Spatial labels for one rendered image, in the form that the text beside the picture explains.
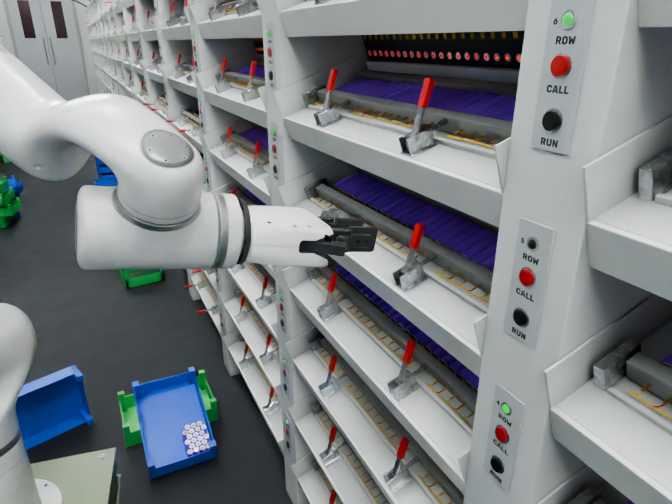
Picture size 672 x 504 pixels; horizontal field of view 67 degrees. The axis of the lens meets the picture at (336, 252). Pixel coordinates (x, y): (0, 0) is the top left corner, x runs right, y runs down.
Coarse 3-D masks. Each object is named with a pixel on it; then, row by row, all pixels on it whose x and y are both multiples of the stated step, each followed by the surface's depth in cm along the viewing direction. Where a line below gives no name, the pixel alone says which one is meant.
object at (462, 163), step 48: (384, 48) 93; (432, 48) 80; (480, 48) 71; (288, 96) 98; (336, 96) 91; (384, 96) 83; (432, 96) 75; (480, 96) 69; (336, 144) 81; (384, 144) 70; (432, 144) 64; (480, 144) 58; (432, 192) 61; (480, 192) 52
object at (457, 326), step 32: (288, 192) 105; (352, 256) 82; (384, 256) 80; (384, 288) 75; (416, 288) 70; (416, 320) 69; (448, 320) 63; (480, 320) 54; (448, 352) 64; (480, 352) 56
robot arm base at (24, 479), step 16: (16, 448) 89; (0, 464) 86; (16, 464) 89; (0, 480) 87; (16, 480) 90; (32, 480) 94; (0, 496) 88; (16, 496) 90; (32, 496) 94; (48, 496) 100
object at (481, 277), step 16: (320, 192) 104; (336, 192) 100; (352, 208) 92; (368, 208) 90; (368, 224) 89; (384, 224) 83; (400, 224) 81; (384, 240) 82; (400, 240) 80; (416, 256) 75; (448, 256) 70; (464, 272) 67; (480, 272) 65; (464, 288) 66; (480, 288) 66
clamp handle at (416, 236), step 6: (414, 228) 70; (420, 228) 69; (414, 234) 69; (420, 234) 69; (414, 240) 69; (420, 240) 69; (414, 246) 69; (414, 252) 70; (408, 258) 70; (408, 264) 70; (408, 270) 70
